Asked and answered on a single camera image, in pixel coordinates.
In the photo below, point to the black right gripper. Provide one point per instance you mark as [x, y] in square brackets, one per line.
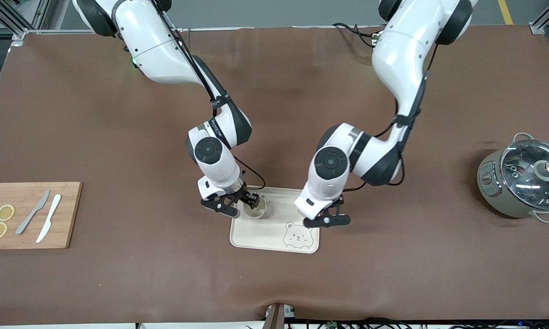
[242, 193]

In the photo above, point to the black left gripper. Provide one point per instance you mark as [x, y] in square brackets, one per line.
[339, 202]

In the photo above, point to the white plastic cup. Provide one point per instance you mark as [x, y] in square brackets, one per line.
[259, 211]

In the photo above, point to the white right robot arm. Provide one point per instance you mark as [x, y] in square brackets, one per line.
[151, 41]

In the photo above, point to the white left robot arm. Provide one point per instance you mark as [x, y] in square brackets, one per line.
[402, 55]

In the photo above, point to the cream tray with bear print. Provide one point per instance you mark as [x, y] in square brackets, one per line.
[265, 235]

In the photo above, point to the brown table cover mat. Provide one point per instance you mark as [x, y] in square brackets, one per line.
[119, 283]

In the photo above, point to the grey electric cooking pot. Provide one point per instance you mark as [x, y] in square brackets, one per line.
[491, 192]

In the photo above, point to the bamboo cutting board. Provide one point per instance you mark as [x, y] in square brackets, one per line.
[64, 219]

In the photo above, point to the white plastic knife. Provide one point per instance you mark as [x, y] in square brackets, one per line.
[49, 218]

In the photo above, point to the glass pot lid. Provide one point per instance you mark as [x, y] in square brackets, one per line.
[525, 178]

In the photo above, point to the grey plastic knife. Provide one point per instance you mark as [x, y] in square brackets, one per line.
[32, 212]

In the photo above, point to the metal mounting bracket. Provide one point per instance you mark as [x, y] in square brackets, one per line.
[277, 317]

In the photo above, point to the aluminium frame profile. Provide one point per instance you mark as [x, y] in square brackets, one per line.
[546, 18]
[9, 18]

